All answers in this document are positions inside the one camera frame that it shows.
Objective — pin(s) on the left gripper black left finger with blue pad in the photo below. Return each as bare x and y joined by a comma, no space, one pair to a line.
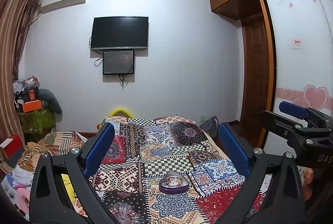
49,199

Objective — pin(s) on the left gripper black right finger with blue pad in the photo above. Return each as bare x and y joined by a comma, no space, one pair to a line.
272,190

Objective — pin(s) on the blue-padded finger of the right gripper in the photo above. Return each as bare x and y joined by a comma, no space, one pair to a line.
294,110

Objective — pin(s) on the silver chain jewelry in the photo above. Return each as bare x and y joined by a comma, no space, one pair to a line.
173,182

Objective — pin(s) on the purple heart-shaped jewelry box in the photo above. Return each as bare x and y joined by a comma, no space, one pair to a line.
172,191

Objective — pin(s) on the person's right hand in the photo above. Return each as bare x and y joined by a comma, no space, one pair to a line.
308,177

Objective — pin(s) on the yellow cloth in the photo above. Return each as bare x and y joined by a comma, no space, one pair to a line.
67,184

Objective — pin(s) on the striped beige blanket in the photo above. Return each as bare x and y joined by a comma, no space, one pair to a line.
55,143

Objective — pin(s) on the red box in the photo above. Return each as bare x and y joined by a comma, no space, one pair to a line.
10,146

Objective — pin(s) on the brown wooden door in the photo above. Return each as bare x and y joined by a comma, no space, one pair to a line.
256,78

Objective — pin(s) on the dark grey backpack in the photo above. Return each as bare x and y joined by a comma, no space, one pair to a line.
211,127

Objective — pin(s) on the orange box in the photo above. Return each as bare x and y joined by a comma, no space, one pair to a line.
31,106

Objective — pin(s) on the white wardrobe sliding door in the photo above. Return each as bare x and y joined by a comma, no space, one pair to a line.
303,47

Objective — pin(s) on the colourful patchwork bedspread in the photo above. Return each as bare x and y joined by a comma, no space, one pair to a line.
143,152

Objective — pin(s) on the yellow round object behind bed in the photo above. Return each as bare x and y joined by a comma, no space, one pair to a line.
121,111

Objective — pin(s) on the striped brown curtain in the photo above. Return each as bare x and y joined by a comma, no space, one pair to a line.
16,17

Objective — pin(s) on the small dark wall monitor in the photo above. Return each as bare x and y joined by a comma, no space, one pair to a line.
118,62

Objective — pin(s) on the black wall television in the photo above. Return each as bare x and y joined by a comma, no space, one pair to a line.
119,32

